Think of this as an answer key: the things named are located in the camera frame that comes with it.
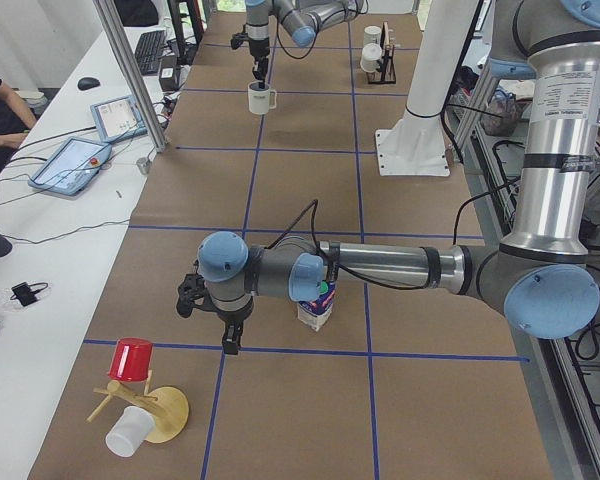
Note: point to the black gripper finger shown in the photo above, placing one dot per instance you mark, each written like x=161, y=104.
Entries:
x=260, y=71
x=231, y=340

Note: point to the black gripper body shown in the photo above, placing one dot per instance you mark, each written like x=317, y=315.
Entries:
x=232, y=317
x=257, y=49

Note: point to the white mug with handle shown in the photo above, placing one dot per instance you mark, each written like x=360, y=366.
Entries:
x=261, y=98

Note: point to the blue white milk carton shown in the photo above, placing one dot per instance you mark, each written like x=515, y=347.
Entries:
x=314, y=314

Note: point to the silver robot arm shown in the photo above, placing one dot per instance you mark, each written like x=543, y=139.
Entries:
x=302, y=20
x=536, y=276

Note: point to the wooden cup tree stand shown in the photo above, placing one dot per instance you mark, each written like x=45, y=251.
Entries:
x=168, y=406

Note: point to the red plastic cup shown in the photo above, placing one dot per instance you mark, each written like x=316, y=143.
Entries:
x=131, y=360

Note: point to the white plastic cup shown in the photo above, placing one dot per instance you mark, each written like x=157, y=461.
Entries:
x=130, y=431

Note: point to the black keyboard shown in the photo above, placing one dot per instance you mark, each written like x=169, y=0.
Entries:
x=148, y=51

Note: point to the white mug lower on rack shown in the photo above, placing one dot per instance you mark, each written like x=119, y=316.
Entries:
x=370, y=57

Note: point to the white mug on rack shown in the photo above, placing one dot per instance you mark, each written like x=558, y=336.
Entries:
x=372, y=35
x=370, y=57

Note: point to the white mug upper on rack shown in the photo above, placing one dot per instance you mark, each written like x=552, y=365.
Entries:
x=372, y=35

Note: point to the far teach pendant tablet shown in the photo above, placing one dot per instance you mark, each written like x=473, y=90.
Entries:
x=118, y=119

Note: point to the teach pendant tablet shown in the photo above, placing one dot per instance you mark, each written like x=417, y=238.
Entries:
x=118, y=119
x=72, y=167

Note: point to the black computer mouse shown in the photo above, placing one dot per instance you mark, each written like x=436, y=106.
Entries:
x=87, y=83

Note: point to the near teach pendant tablet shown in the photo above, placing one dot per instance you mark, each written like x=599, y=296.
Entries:
x=72, y=167

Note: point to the small black adapter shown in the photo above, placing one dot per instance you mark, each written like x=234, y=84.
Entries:
x=26, y=294

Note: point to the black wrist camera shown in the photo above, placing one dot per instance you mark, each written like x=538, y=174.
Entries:
x=193, y=294

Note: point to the black wire mug rack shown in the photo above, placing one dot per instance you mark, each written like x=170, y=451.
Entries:
x=385, y=74

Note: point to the aluminium frame post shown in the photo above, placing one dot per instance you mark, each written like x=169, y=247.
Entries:
x=124, y=56

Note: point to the white camera mast post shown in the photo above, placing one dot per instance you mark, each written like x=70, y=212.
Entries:
x=415, y=145

